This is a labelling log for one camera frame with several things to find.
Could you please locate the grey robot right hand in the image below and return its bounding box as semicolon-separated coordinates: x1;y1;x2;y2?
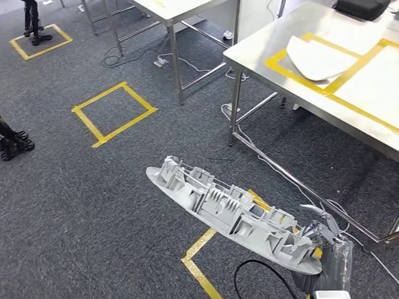
298;204;354;294

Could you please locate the grey plastic wheel hubcap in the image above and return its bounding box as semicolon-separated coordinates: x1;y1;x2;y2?
145;154;323;277

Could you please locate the steel workbench table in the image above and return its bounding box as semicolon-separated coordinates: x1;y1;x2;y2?
222;0;399;254

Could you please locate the white curved plastic part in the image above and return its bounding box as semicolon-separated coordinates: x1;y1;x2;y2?
286;34;360;82

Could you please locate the large yellow tape square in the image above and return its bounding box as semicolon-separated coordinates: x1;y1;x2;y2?
323;37;399;136

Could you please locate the yellow floor tape square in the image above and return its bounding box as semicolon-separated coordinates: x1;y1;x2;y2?
70;80;159;150
9;22;73;62
180;188;323;299

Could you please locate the small yellow tape square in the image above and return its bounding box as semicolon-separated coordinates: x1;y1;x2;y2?
264;31;363;96

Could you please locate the black zipped bag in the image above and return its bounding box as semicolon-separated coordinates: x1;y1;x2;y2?
333;0;392;22

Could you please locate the black humanoid robot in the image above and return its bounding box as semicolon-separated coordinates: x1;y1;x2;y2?
0;115;36;162
22;0;54;47

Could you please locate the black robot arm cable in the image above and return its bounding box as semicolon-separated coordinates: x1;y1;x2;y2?
234;259;298;299

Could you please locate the white cable under workbench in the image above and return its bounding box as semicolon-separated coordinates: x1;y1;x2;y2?
220;68;399;287

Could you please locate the black floor cable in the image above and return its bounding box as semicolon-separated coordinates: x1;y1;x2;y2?
102;45;160;69

